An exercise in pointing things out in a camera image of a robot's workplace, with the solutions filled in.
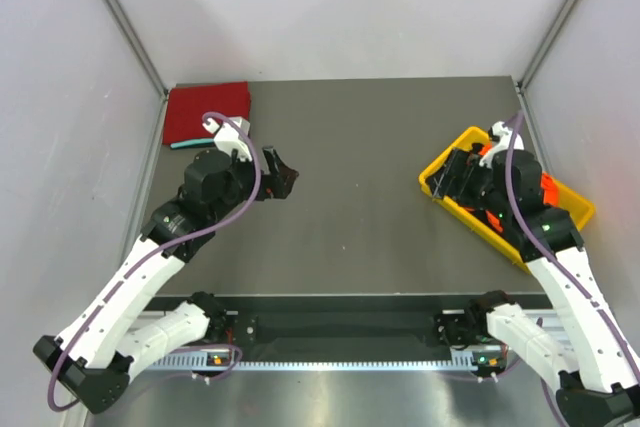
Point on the yellow plastic bin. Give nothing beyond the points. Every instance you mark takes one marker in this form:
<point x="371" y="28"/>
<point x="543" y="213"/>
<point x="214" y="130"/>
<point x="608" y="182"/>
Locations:
<point x="580" y="209"/>

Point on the grey slotted cable duct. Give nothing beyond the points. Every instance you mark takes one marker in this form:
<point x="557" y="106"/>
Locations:
<point x="453" y="361"/>

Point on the left aluminium frame post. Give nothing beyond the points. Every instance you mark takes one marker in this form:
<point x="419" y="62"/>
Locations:
<point x="132" y="39"/>

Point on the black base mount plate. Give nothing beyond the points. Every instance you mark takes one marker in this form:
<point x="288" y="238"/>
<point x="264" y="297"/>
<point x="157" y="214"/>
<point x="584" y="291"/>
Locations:
<point x="339" y="327"/>

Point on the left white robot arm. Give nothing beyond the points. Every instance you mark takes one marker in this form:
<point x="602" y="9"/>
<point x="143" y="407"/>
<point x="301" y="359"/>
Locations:
<point x="95" y="358"/>

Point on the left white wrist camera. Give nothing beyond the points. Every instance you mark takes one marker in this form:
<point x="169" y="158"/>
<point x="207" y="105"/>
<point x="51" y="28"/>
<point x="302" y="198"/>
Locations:
<point x="226" y="138"/>

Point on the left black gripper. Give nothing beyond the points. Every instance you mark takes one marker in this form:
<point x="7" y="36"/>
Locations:
<point x="269" y="185"/>

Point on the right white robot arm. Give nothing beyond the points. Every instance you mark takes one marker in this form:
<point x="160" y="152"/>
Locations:
<point x="596" y="382"/>

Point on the folded red t shirt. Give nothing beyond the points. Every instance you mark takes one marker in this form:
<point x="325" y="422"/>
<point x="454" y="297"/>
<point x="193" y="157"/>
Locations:
<point x="187" y="106"/>

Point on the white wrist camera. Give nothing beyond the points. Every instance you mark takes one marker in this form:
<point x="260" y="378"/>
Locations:
<point x="226" y="138"/>
<point x="500" y="135"/>

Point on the aluminium frame post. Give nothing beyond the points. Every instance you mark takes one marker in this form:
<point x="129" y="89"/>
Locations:
<point x="547" y="42"/>
<point x="132" y="39"/>

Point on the right aluminium frame post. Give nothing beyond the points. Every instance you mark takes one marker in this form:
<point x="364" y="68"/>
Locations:
<point x="547" y="42"/>

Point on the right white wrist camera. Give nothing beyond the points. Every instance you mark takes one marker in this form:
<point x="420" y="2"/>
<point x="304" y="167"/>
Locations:
<point x="500" y="135"/>

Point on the folded teal t shirt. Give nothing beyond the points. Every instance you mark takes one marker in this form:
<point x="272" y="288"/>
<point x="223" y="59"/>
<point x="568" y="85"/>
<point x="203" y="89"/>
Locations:
<point x="192" y="143"/>

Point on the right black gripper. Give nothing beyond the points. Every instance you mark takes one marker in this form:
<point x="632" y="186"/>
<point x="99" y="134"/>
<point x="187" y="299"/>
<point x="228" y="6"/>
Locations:
<point x="464" y="164"/>

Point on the orange t shirt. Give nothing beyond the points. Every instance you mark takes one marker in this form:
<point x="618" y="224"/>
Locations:
<point x="545" y="187"/>

